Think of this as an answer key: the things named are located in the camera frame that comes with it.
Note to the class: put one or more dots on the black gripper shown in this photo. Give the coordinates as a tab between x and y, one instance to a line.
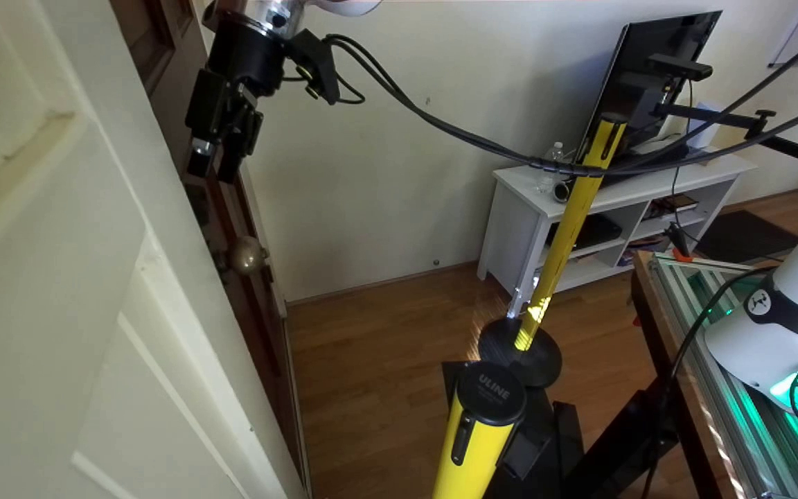
247	56

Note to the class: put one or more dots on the brass door knob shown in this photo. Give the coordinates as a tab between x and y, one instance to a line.
247	257

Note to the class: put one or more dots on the brown wooden door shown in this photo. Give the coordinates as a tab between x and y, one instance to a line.
179	139

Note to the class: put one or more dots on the white panelled door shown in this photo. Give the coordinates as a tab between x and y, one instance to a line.
30	324

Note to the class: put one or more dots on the white shelf unit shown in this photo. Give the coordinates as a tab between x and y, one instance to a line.
534	195

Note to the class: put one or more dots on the clear plastic bottle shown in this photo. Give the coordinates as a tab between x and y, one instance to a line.
557	163

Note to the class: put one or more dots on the black flat monitor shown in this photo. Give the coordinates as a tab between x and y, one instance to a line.
659	73

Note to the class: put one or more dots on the black stand base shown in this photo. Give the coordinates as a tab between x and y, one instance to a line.
548	444

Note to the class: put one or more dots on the stacked books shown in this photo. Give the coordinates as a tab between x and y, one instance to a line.
678	217

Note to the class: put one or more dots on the black orange clamp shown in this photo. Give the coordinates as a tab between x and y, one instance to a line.
681	241

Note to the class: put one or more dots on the white paper box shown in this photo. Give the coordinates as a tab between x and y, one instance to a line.
706	139

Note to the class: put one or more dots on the dark floor mat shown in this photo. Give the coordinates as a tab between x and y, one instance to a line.
746	241

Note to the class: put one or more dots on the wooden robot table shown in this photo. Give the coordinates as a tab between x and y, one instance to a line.
700	433

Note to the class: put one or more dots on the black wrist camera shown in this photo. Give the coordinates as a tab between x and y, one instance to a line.
318	65

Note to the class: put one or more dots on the yellow stanchion post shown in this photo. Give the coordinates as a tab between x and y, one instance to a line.
473	453
569	223

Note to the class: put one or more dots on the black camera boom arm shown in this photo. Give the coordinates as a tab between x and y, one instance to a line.
714	116

